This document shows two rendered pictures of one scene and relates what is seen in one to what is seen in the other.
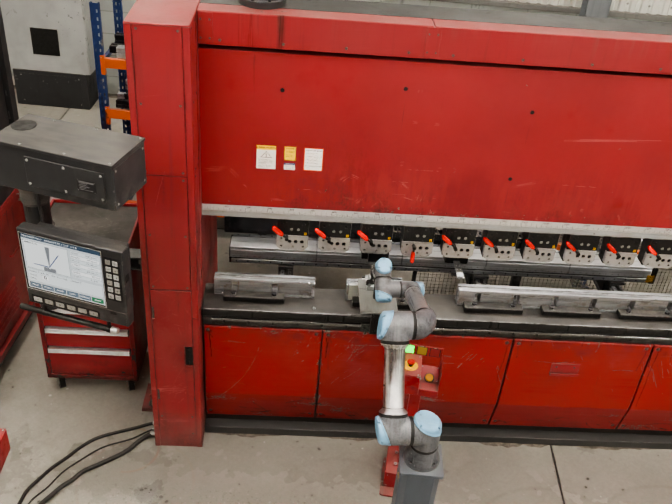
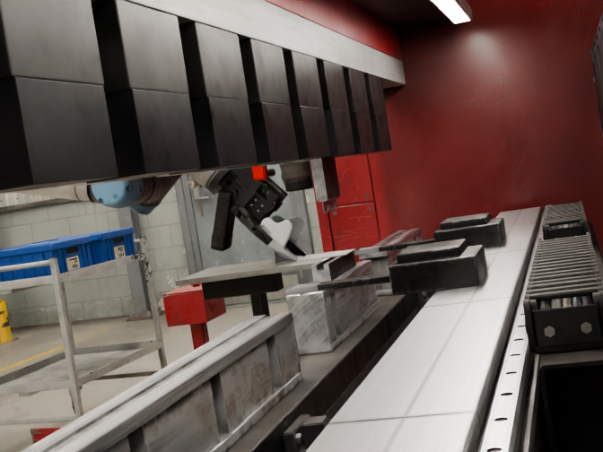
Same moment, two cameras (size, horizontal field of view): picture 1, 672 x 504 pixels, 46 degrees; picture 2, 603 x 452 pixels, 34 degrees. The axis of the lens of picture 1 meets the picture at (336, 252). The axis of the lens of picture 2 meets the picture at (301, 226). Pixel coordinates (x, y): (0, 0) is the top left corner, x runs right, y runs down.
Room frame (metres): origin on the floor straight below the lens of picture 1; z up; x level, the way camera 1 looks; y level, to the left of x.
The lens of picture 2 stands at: (3.72, -1.86, 1.15)
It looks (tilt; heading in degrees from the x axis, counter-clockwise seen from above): 3 degrees down; 110
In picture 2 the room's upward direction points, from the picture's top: 9 degrees counter-clockwise
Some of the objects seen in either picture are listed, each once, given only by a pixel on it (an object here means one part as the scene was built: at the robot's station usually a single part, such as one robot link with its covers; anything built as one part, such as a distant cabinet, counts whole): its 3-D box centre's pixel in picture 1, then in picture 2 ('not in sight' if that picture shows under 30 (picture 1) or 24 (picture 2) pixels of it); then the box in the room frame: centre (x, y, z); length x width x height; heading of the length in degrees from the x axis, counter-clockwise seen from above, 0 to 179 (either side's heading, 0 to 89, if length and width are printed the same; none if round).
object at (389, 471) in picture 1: (401, 471); not in sight; (2.78, -0.45, 0.06); 0.25 x 0.20 x 0.12; 175
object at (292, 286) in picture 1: (264, 285); (395, 259); (3.15, 0.34, 0.92); 0.50 x 0.06 x 0.10; 94
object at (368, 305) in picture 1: (377, 296); (259, 267); (3.04, -0.22, 1.00); 0.26 x 0.18 x 0.01; 4
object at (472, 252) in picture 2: (457, 261); (381, 272); (3.38, -0.63, 1.01); 0.26 x 0.12 x 0.05; 4
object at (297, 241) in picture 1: (292, 230); (362, 116); (3.15, 0.22, 1.26); 0.15 x 0.09 x 0.17; 94
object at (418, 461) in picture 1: (422, 449); not in sight; (2.25, -0.43, 0.82); 0.15 x 0.15 x 0.10
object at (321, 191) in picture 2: (378, 256); (327, 184); (3.19, -0.21, 1.13); 0.10 x 0.02 x 0.10; 94
